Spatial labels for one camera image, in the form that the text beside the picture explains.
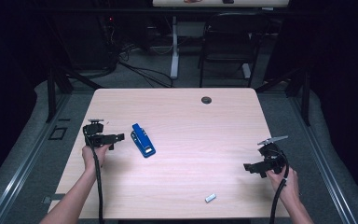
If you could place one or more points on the aluminium floor rail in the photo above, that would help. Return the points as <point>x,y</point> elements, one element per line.
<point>21,174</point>
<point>326,168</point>

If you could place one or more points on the black metal stand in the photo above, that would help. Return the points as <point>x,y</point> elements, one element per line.
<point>51,93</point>
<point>306,99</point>

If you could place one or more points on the person's left hand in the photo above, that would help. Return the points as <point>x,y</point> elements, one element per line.
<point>90,157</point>

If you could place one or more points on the grey tape strip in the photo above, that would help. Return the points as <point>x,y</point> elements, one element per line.
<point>53,198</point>

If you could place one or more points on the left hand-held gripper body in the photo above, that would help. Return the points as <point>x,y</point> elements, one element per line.
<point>94,137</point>

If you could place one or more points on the dark round table grommet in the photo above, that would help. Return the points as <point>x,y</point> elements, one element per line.
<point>206,100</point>

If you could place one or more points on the black folding chair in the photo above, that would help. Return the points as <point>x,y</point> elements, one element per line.
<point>230,37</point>

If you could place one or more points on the blue stapler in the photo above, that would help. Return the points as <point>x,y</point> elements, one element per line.
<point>143,141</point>

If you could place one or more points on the person's right hand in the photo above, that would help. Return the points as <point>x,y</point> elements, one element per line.
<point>287,183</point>

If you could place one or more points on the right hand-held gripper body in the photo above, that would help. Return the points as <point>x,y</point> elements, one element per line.
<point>273,158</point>

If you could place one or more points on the white background desk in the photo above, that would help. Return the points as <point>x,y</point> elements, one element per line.
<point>174,46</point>

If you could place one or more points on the black floor socket frame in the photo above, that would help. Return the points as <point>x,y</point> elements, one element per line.
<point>57,132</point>

